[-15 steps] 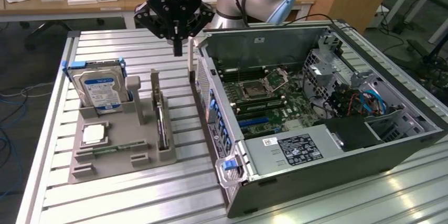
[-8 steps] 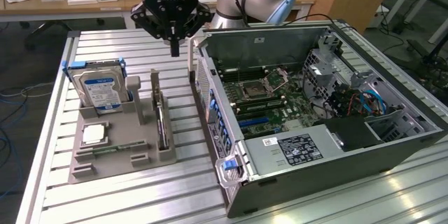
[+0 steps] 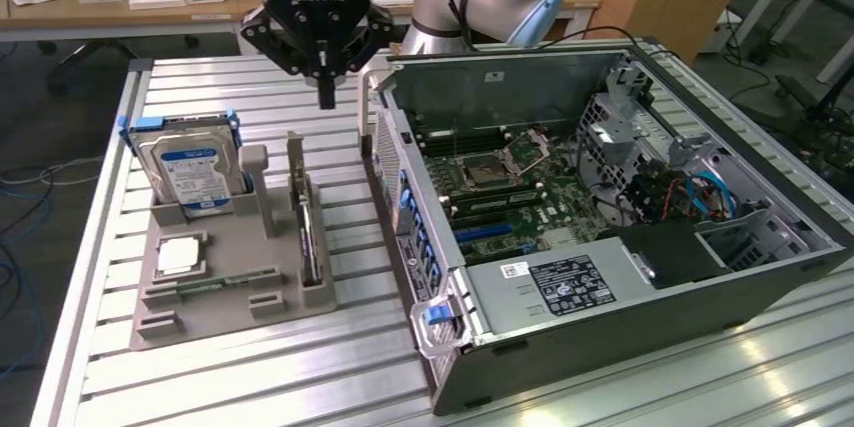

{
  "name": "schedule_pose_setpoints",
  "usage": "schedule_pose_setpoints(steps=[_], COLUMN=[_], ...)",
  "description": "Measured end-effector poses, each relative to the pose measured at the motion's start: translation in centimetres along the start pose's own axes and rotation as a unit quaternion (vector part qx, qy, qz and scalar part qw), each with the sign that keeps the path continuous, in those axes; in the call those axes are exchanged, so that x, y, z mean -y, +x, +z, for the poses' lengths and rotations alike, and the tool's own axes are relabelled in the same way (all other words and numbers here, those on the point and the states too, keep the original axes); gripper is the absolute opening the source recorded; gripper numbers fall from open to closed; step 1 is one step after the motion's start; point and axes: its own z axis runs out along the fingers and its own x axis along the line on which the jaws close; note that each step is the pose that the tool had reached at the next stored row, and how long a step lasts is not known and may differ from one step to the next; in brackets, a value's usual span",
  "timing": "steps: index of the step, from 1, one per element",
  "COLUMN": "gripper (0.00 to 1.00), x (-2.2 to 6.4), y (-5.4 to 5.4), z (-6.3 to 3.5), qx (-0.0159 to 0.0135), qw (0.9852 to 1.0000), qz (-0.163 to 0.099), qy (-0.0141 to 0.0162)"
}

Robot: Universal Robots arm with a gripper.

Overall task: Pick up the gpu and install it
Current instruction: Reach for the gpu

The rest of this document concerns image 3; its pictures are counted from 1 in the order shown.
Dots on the hard disk with blue rails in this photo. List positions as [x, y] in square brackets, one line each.
[189, 172]

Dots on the black chair base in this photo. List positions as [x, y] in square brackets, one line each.
[60, 62]

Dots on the black floor equipment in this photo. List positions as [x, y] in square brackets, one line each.
[823, 112]

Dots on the loose green RAM stick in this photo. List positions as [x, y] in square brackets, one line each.
[223, 282]

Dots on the grey parts rack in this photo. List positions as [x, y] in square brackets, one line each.
[233, 307]

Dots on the blue slot retainer clip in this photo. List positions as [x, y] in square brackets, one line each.
[416, 229]
[403, 184]
[424, 253]
[409, 207]

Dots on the green motherboard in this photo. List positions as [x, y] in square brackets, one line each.
[540, 227]

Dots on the metal socket cover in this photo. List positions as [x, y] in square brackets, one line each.
[529, 147]

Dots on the graphics card with metal bracket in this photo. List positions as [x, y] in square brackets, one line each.
[307, 227]

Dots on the metal disk bay cage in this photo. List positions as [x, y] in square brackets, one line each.
[610, 132]

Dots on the grey power supply unit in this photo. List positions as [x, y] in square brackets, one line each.
[533, 307]

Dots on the installed green RAM stick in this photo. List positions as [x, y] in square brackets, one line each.
[496, 201]

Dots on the open black PC case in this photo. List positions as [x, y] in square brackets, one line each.
[634, 347]

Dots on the blue case release latch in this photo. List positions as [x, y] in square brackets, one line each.
[437, 316]

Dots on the CPU socket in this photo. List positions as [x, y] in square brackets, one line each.
[483, 173]

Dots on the silver CPU chip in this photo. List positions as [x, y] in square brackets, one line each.
[179, 257]

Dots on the blue expansion slot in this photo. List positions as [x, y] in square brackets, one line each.
[485, 233]

